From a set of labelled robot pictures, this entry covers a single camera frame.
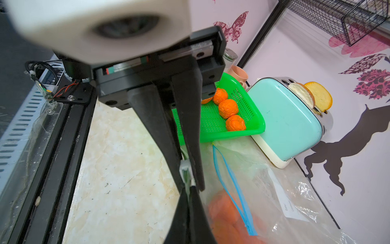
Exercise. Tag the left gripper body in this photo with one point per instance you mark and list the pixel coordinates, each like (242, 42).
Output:
(203, 49)

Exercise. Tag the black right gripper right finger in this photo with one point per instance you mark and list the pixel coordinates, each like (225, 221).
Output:
(200, 231)

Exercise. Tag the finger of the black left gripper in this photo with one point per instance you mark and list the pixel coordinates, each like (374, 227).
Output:
(158, 120)
(187, 90)

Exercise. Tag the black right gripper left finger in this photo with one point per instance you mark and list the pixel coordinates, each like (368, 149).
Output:
(178, 232)

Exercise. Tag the orange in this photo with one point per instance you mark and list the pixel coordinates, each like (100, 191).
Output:
(235, 123)
(205, 101)
(228, 108)
(220, 96)

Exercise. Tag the clear glass jar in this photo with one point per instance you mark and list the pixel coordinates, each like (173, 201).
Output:
(230, 55)

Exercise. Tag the pink ceramic mug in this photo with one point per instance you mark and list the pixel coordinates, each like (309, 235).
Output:
(240, 75)

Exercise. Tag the mint green toaster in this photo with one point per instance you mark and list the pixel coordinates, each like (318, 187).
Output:
(292, 126)

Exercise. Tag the yellow toast slice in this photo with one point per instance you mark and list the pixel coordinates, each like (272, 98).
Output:
(323, 99)

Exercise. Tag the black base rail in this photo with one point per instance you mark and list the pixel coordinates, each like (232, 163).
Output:
(36, 202)

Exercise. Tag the white slotted cable duct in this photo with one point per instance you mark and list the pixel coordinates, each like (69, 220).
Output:
(17, 133)

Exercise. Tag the black wire wall basket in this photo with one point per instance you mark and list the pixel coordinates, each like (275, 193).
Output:
(348, 21)

